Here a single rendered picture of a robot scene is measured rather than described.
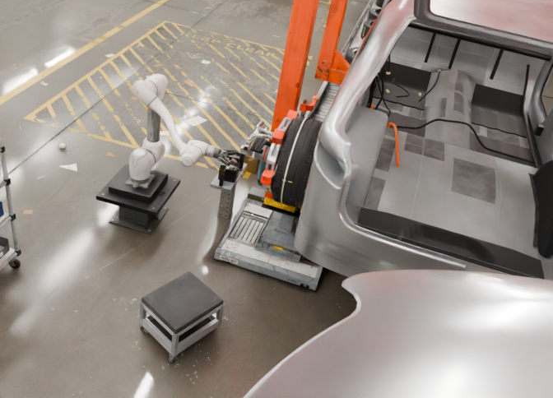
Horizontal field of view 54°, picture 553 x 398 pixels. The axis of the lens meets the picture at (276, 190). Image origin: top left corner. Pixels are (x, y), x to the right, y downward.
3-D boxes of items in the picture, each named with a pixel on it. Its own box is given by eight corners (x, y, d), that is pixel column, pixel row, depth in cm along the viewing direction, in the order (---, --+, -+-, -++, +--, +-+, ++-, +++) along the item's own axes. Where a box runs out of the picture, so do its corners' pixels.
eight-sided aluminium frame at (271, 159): (267, 205, 398) (279, 142, 367) (258, 203, 399) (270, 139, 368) (285, 169, 442) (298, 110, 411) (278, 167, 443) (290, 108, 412)
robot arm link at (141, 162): (125, 177, 426) (124, 153, 413) (137, 165, 440) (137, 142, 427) (143, 182, 423) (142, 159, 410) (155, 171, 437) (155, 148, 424)
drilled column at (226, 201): (228, 219, 471) (234, 179, 447) (217, 215, 472) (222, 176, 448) (232, 212, 479) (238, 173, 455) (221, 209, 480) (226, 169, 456)
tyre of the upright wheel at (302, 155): (299, 225, 412) (307, 176, 356) (270, 216, 415) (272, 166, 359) (322, 158, 446) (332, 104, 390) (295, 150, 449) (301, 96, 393)
